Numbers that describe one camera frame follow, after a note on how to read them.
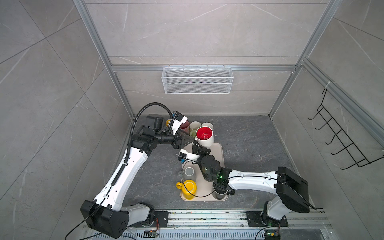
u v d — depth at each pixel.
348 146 0.63
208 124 1.01
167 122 0.58
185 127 0.98
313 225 0.73
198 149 0.65
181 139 0.59
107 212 0.37
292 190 0.42
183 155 0.64
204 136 0.75
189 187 0.75
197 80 1.01
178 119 0.59
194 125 1.01
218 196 0.77
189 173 0.79
